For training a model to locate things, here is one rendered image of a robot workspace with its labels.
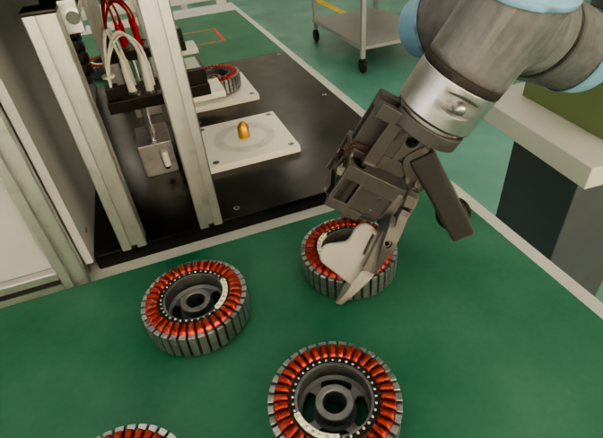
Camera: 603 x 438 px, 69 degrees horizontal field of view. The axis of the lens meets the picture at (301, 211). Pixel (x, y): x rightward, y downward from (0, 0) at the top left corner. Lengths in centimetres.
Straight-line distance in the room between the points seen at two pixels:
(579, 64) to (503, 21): 11
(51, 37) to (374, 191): 33
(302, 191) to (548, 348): 35
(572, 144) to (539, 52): 46
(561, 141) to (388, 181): 48
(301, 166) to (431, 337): 34
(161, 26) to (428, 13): 28
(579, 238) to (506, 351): 58
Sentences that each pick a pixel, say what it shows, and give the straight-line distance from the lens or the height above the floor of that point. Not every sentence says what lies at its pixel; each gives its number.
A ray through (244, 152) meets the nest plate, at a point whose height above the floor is 78.
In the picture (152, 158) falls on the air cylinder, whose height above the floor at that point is 80.
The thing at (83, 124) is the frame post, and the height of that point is 94.
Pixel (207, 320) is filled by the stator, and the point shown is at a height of 79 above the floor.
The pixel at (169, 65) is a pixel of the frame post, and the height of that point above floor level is 98.
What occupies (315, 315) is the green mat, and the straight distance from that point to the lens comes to 49.
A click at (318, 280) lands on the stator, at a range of 49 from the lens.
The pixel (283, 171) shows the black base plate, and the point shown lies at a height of 77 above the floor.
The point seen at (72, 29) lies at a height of 103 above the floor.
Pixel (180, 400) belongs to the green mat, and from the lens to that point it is 46.
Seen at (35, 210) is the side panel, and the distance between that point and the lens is 56.
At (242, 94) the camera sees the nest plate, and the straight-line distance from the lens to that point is 94.
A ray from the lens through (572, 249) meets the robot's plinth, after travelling 105.
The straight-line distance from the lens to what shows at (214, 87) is 72.
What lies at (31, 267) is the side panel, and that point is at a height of 79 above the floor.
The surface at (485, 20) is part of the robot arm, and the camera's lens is 38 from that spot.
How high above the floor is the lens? 113
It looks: 37 degrees down
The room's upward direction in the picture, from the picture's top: 5 degrees counter-clockwise
